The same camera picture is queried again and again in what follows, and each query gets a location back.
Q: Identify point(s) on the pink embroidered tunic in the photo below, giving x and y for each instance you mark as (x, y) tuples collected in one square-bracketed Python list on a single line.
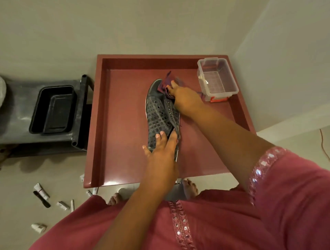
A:
[(296, 201)]

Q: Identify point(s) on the red tray table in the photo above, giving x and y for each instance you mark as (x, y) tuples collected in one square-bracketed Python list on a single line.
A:
[(121, 128)]

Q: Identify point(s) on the clear plastic box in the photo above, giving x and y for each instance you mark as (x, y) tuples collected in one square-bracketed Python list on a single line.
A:
[(219, 77)]

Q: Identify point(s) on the small tubes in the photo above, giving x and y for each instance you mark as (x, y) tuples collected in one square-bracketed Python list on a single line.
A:
[(95, 190)]

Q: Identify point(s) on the white battery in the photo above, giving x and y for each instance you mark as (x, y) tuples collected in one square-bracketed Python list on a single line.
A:
[(89, 193)]

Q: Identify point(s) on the black plastic tray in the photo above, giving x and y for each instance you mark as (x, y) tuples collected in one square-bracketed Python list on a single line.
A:
[(52, 109)]

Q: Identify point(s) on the black shoe rack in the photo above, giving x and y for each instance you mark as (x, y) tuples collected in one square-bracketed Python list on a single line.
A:
[(18, 116)]

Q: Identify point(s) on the purple orange checked cloth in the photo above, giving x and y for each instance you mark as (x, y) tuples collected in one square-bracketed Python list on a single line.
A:
[(165, 82)]

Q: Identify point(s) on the person's left hand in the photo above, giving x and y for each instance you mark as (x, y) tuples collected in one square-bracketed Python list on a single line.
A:
[(161, 164)]

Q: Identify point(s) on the white dropper bottle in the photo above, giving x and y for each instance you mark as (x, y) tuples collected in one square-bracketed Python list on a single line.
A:
[(38, 228)]

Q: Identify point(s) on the short white tube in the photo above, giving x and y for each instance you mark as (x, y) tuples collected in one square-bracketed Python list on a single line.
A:
[(63, 205)]

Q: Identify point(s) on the person's right hand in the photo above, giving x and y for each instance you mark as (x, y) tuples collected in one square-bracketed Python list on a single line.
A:
[(187, 100)]

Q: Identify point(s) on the person's right forearm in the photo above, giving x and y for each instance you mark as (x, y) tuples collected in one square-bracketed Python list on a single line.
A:
[(229, 144)]

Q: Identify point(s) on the person's left foot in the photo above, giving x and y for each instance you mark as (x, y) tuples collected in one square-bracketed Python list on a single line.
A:
[(115, 199)]

